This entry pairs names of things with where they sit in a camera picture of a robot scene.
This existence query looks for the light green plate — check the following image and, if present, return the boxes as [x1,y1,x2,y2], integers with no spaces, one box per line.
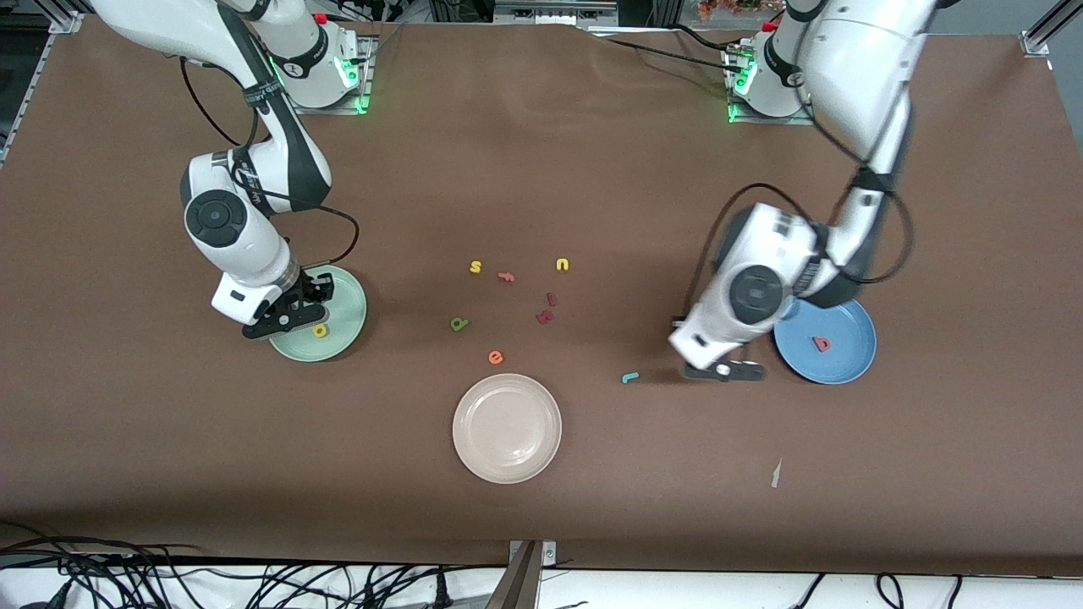
[269,265,368,363]

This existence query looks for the blue plate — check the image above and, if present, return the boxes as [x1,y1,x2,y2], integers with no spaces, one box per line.
[774,298,878,386]

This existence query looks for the brown table cover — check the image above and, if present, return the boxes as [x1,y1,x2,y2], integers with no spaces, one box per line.
[0,17,1083,578]

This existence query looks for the beige plate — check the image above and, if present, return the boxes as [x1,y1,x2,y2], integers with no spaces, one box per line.
[452,373,563,485]

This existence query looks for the orange artificial flowers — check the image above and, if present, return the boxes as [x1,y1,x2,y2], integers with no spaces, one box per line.
[698,0,767,22]

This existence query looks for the aluminium corner profile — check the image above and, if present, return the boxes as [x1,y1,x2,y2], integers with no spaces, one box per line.
[1020,0,1083,58]

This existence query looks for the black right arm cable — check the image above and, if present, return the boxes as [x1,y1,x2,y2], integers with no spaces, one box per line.
[178,55,360,272]

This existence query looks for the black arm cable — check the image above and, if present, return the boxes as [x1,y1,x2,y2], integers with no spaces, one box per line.
[178,55,360,272]
[681,80,916,326]

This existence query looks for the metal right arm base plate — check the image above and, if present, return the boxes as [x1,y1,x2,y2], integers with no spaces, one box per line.
[282,34,375,115]

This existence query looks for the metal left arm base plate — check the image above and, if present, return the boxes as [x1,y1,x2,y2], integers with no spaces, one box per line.
[723,47,817,126]

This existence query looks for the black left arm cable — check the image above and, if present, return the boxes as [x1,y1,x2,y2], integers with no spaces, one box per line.
[681,80,916,326]

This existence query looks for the black cable on table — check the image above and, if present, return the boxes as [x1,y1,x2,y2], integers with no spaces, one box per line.
[602,36,750,75]
[671,24,735,53]

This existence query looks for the grey metal table bracket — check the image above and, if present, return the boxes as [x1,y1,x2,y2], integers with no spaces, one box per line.
[484,540,558,609]

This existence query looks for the aluminium side rail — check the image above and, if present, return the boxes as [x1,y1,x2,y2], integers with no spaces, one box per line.
[0,13,85,166]

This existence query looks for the tangled black cable bundle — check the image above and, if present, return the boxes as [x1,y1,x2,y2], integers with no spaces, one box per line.
[0,520,509,609]

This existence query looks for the aluminium frame beam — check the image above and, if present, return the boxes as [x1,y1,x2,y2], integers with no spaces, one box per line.
[493,0,620,28]

